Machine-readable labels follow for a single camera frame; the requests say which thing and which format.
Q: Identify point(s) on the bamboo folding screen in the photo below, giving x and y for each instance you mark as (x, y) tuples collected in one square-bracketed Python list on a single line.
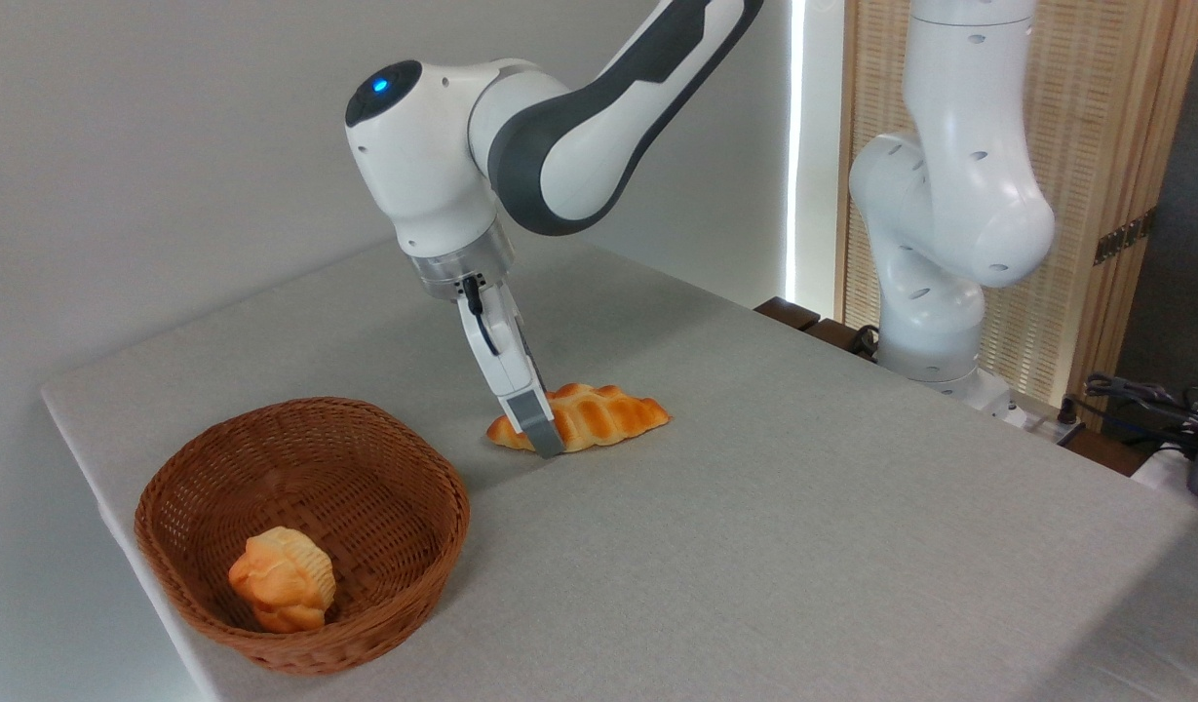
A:
[(1105, 117)]

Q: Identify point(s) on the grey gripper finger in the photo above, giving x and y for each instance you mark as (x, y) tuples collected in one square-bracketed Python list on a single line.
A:
[(540, 424)]

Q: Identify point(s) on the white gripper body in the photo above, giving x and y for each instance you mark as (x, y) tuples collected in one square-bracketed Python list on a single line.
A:
[(506, 351)]

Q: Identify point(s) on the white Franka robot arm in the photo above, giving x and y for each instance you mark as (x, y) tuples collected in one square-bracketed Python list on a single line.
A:
[(433, 146)]

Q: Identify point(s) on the grey table cloth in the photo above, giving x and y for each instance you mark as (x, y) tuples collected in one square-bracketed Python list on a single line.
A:
[(803, 546)]

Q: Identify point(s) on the brown wicker basket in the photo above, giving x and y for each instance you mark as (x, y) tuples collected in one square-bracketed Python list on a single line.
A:
[(365, 487)]

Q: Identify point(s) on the dark metal screen hinge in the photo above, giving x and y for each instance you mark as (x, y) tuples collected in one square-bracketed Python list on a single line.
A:
[(1125, 236)]

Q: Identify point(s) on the braided golden bread loaf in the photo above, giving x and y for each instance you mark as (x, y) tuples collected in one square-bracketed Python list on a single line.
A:
[(608, 414)]

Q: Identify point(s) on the orange muffin bread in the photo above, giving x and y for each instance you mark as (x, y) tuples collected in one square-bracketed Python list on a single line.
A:
[(285, 580)]

